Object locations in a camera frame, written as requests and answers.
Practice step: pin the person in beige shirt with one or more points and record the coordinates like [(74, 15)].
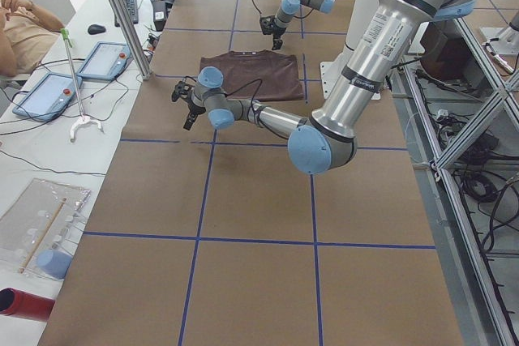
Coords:
[(28, 32)]

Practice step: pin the black keyboard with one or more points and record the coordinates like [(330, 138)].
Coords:
[(132, 8)]

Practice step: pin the wooden stick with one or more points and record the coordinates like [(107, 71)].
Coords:
[(37, 240)]

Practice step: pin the near teach pendant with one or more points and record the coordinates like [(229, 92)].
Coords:
[(47, 99)]

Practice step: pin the dark brown t-shirt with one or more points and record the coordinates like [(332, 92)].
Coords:
[(266, 75)]

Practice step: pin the far teach pendant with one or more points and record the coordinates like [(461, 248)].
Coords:
[(106, 61)]

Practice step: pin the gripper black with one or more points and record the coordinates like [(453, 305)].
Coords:
[(277, 32), (195, 108)]

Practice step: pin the black computer mouse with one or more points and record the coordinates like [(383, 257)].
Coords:
[(95, 29)]

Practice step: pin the red cylinder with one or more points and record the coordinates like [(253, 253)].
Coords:
[(20, 304)]

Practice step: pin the teach pendant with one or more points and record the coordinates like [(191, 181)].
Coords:
[(106, 61), (47, 99)]

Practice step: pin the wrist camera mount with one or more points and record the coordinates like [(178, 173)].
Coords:
[(268, 25), (182, 91)]

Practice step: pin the clear plastic bag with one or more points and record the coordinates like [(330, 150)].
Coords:
[(27, 216)]

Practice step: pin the aluminium frame post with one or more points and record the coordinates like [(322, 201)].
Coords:
[(120, 10)]

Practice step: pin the black box white label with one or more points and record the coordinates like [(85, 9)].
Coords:
[(159, 14)]

